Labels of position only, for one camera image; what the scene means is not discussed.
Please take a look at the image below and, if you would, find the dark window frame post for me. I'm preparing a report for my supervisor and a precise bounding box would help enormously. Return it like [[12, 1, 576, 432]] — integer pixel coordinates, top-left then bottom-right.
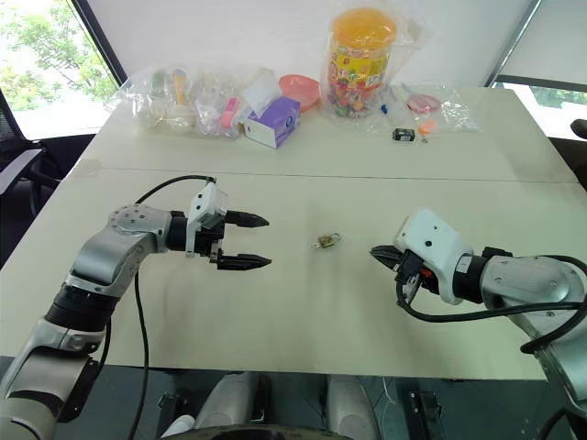
[[474, 0, 568, 89], [71, 0, 132, 91]]

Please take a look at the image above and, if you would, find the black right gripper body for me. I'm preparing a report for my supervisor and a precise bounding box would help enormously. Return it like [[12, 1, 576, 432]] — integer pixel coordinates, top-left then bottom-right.
[[392, 249, 436, 300]]

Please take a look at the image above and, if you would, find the clear bag of bottles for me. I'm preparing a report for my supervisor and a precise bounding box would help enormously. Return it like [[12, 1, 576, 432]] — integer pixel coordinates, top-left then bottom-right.
[[105, 63, 199, 135]]

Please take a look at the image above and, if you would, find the black office chair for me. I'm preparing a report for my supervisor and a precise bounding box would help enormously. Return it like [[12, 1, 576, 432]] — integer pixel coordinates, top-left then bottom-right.
[[0, 86, 98, 263]]

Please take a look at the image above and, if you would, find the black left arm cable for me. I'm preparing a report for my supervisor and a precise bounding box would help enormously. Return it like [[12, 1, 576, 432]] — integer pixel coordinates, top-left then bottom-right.
[[129, 174, 217, 440]]

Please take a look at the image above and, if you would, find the clear bag of pink toys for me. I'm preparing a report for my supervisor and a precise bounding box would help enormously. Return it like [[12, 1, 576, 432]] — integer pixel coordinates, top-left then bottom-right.
[[192, 66, 276, 140]]

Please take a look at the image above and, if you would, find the dark rounded robot torso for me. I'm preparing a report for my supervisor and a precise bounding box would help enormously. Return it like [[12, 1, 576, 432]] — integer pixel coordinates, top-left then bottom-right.
[[183, 423, 350, 440]]

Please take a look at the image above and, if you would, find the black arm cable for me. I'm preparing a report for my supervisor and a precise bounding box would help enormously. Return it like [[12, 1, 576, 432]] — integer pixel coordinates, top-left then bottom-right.
[[129, 174, 217, 440], [394, 254, 587, 355]]

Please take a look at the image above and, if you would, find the pink plastic bowl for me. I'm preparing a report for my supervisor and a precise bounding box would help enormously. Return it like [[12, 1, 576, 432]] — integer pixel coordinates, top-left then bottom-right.
[[278, 73, 321, 112]]

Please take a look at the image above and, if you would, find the purple tissue box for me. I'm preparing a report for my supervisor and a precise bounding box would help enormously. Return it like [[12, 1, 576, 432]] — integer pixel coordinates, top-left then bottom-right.
[[242, 71, 302, 150]]

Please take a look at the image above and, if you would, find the clear bag with pink disc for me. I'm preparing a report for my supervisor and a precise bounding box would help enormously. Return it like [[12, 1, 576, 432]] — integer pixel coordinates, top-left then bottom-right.
[[389, 82, 481, 134]]

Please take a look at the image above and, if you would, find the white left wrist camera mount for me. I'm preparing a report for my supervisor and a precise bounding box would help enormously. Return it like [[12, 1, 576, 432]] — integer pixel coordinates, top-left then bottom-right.
[[184, 181, 229, 259]]

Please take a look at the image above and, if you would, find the clear bag around jar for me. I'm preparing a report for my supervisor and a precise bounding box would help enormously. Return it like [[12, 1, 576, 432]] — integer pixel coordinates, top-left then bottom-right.
[[318, 5, 435, 121]]

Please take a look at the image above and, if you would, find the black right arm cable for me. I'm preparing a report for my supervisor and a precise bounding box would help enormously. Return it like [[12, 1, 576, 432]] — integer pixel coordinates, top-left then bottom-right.
[[394, 254, 587, 355]]

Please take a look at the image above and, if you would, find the black floor bracket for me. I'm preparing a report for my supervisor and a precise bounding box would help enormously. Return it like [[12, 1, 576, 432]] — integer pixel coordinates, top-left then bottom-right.
[[409, 389, 442, 426]]

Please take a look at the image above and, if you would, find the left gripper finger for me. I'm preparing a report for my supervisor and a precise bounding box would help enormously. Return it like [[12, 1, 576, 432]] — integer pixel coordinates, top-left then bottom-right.
[[216, 252, 273, 273], [226, 209, 271, 231]]

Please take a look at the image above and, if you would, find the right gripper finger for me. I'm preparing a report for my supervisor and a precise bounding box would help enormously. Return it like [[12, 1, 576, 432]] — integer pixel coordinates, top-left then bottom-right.
[[369, 244, 404, 261], [373, 254, 401, 275]]

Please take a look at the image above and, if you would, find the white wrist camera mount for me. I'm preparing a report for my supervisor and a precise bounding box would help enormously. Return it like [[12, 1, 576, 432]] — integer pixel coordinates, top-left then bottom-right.
[[184, 181, 229, 259], [394, 206, 475, 306]]

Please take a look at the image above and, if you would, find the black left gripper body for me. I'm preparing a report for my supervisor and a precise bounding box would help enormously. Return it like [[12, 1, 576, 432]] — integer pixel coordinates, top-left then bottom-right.
[[194, 213, 231, 272]]

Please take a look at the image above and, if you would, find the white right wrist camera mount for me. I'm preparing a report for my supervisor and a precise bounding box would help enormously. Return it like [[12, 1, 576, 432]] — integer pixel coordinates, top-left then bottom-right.
[[394, 206, 475, 306]]

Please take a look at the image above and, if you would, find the orange lid candy jar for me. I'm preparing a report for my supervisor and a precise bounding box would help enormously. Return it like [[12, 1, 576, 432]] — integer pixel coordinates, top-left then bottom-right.
[[326, 6, 398, 118]]

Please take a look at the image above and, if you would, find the white robot leg cover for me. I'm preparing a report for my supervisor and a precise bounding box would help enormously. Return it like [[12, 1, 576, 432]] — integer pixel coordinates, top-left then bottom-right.
[[194, 371, 259, 432], [326, 375, 382, 437]]

